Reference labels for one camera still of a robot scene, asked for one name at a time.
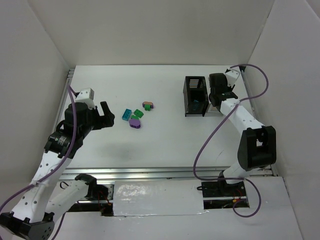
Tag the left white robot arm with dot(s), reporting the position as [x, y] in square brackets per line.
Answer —
[35, 215]

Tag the green rounded lego brick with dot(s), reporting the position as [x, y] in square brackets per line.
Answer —
[134, 117]

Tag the purple printed lego brick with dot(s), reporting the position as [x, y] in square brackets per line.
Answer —
[148, 103]

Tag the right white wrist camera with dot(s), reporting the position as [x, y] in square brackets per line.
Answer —
[232, 76]

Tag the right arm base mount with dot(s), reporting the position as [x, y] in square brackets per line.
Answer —
[219, 195]

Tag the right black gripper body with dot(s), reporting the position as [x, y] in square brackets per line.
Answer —
[217, 84]

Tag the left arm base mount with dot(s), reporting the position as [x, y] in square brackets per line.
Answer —
[97, 195]

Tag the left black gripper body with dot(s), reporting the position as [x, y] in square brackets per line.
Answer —
[100, 118]

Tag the white slotted container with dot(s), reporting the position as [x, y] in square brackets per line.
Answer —
[212, 110]

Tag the purple rounded lego brick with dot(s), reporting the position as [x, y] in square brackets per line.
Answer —
[134, 123]

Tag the teal rectangular lego brick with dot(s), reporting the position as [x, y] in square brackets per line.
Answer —
[127, 114]

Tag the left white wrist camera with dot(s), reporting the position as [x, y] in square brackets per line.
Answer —
[86, 96]

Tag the green square lego brick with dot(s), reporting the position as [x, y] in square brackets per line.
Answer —
[138, 113]

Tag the small green lego brick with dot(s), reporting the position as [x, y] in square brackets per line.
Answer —
[147, 107]

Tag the black slotted container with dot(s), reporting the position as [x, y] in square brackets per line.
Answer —
[195, 88]

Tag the white taped cover panel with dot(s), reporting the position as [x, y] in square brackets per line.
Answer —
[157, 198]

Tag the aluminium frame rail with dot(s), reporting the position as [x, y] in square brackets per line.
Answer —
[154, 173]

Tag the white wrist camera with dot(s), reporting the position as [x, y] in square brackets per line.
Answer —
[86, 96]
[232, 76]

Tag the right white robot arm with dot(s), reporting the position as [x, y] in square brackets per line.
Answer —
[257, 146]

